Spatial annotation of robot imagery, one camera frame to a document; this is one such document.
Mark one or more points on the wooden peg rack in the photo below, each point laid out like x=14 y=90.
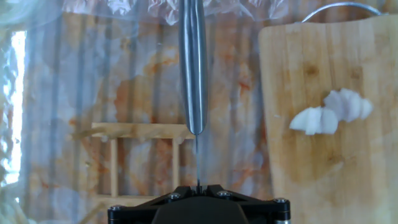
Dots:
x=140 y=130

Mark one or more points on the plastic bag with meat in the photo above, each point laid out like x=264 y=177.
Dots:
x=5 y=109

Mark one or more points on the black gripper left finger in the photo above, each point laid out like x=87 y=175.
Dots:
x=136 y=211

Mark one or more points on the steel cleaver knife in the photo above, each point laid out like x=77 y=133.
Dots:
x=192 y=77

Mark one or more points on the marble pattern plastic mat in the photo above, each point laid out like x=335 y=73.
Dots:
x=93 y=77

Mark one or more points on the clear plastic bag with onions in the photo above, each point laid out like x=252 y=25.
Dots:
x=124 y=6

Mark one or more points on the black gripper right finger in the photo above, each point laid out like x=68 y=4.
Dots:
x=264 y=211

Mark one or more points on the bamboo cutting board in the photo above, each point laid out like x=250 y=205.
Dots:
x=342 y=171

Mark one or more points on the crumpled clear plastic bag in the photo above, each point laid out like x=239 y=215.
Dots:
x=15 y=11

